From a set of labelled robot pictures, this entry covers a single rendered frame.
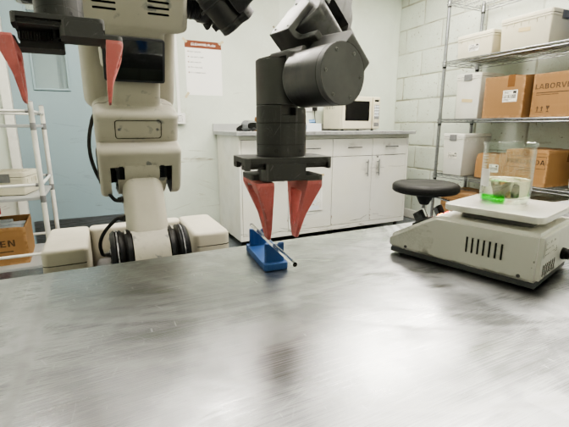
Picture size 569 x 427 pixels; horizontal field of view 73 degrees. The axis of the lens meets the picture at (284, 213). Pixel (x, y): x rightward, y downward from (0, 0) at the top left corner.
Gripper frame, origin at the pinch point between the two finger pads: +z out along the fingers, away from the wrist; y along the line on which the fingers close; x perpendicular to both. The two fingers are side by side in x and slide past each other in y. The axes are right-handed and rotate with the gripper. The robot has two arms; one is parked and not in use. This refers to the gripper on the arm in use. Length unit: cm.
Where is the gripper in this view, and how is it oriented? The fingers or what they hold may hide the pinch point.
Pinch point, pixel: (281, 230)
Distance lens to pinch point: 46.9
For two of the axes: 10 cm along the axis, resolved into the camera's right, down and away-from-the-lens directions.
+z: 0.0, 9.8, 2.2
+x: -3.3, -2.1, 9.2
